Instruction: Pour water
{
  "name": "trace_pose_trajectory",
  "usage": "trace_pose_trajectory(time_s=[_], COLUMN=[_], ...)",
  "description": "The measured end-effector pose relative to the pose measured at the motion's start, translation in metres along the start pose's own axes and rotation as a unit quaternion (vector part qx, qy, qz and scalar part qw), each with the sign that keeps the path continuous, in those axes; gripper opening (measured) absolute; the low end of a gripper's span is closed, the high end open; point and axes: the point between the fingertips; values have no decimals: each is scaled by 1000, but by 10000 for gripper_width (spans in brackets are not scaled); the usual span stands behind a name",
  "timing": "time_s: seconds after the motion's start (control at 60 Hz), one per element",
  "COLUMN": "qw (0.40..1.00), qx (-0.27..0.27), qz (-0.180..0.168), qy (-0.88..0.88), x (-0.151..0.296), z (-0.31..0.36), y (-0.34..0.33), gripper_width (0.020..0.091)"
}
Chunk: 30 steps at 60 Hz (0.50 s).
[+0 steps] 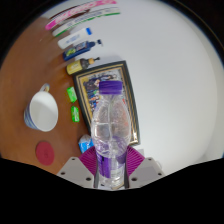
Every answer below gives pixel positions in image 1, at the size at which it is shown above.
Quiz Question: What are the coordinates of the flat round red coaster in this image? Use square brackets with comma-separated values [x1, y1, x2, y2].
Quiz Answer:
[35, 140, 56, 167]

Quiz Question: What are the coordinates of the white blue-capped lotion bottle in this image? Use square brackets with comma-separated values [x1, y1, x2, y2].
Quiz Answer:
[57, 27, 93, 50]

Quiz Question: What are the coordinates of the tall pink white box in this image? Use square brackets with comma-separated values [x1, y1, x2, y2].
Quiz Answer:
[44, 0, 118, 31]

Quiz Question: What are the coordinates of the framed group picture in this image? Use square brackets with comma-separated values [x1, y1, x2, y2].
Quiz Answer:
[72, 60, 141, 147]

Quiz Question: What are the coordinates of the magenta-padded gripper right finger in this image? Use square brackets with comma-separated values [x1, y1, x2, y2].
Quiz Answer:
[125, 146, 166, 190]

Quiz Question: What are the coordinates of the blue patterned white mug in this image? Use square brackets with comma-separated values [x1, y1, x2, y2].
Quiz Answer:
[23, 83, 59, 133]

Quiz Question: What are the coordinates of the clear purple-capped water bottle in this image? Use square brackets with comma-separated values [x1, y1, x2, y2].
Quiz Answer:
[90, 80, 132, 190]

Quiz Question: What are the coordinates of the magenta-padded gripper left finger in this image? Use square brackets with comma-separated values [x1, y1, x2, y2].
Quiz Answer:
[56, 146, 100, 190]

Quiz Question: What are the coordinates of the tall white green box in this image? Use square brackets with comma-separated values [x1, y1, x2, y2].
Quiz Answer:
[51, 7, 121, 38]

